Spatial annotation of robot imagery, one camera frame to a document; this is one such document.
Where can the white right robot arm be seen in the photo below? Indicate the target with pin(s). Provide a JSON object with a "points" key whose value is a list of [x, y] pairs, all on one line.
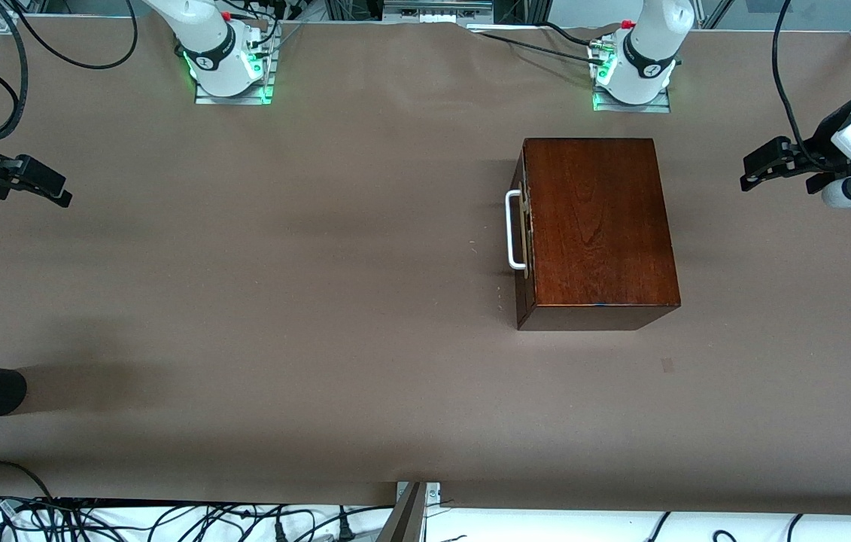
{"points": [[207, 38]]}

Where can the dark brown wooden cabinet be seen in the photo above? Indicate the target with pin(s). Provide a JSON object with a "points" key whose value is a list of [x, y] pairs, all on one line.
{"points": [[606, 226]]}

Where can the brown table cover sheet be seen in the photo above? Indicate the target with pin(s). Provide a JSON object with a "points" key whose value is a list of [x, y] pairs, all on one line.
{"points": [[320, 301]]}

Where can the grey connector strip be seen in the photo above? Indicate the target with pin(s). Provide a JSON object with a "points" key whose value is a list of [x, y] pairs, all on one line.
{"points": [[436, 9]]}

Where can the small aluminium mounting plate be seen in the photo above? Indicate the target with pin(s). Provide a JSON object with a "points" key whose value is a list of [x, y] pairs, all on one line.
{"points": [[433, 491]]}

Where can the dark metal strut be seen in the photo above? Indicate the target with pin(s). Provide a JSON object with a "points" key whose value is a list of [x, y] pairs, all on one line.
{"points": [[402, 523]]}

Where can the aluminium corner bracket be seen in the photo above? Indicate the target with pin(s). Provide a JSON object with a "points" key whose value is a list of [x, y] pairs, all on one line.
{"points": [[4, 24]]}

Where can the aluminium arm base plate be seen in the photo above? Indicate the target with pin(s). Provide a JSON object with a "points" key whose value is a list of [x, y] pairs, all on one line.
{"points": [[632, 108], [233, 99]]}

